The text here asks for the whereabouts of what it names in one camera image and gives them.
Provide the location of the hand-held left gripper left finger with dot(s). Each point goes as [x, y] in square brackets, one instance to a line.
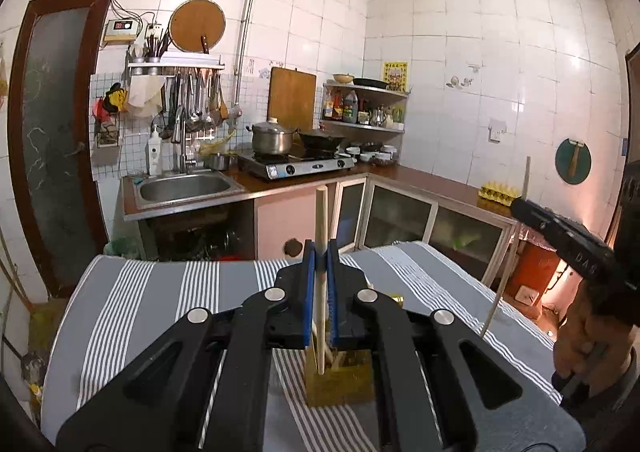
[310, 292]

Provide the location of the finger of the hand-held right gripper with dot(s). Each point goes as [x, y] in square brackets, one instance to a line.
[542, 224]

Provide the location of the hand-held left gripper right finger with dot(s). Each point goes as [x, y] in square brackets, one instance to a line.
[334, 302]

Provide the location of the yellow perforated utensil holder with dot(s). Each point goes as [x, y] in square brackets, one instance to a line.
[340, 387]

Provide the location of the person's right hand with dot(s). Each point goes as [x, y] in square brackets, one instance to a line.
[585, 322]

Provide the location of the orange container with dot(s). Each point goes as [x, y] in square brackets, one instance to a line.
[532, 267]

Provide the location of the yellow egg carton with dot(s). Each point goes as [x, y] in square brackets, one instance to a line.
[500, 192]

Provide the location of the green round hanging board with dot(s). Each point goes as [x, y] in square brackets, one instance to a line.
[562, 160]

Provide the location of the kitchen counter cabinet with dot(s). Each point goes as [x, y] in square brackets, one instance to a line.
[285, 222]

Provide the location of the steel gas stove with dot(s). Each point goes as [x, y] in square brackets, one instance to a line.
[300, 167]

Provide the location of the cluster of small bowls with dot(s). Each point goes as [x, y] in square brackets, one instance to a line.
[375, 155]

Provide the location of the black wok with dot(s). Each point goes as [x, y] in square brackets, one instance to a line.
[322, 140]

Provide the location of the steel cooking pot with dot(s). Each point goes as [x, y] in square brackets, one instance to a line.
[272, 140]

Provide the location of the small steel pot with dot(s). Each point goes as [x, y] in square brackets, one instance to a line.
[218, 162]

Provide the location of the grey striped tablecloth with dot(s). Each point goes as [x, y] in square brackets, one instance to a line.
[150, 292]

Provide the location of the steel kitchen sink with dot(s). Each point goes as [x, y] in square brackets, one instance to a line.
[185, 187]

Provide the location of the steel corner shelf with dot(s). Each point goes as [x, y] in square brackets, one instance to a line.
[370, 127]

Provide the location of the steel faucet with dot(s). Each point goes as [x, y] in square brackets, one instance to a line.
[182, 162]

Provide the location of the row of condiment bottles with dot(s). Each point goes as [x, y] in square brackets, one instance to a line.
[350, 107]

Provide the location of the green plastic bag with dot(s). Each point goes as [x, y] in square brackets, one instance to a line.
[122, 248]

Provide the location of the rectangular wooden cutting board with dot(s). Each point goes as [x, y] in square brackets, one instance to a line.
[292, 97]

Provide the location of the white soap bottle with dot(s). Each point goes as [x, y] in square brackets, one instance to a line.
[155, 155]

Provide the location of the tan bowl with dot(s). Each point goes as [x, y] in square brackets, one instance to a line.
[343, 78]

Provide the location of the row of hanging ladles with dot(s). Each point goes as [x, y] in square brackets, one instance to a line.
[195, 107]

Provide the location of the black frying pan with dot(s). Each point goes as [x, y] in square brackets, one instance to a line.
[372, 82]

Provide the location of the white hanging cloth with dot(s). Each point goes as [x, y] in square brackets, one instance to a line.
[142, 95]

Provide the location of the yellow bag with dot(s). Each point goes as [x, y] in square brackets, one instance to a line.
[47, 329]

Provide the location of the steel cutlery cup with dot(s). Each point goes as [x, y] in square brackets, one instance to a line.
[155, 55]

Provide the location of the round wooden board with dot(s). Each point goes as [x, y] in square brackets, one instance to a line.
[195, 25]

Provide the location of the brown frosted glass door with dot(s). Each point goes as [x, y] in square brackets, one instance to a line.
[60, 132]

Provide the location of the leaning metal rods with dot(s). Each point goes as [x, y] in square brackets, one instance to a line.
[10, 272]

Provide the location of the white timer box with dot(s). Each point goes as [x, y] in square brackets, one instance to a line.
[120, 30]

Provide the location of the orange plastic bag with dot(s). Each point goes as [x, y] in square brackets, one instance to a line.
[3, 77]

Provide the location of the white wall socket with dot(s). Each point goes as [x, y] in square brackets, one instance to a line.
[497, 130]

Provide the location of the white wall hook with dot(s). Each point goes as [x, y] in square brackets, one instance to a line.
[455, 81]

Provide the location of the yellow wall poster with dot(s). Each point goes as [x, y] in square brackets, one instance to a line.
[395, 76]

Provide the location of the steel wall rack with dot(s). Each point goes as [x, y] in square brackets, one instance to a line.
[175, 65]

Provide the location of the grey wall pipe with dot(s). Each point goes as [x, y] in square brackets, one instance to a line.
[245, 32]

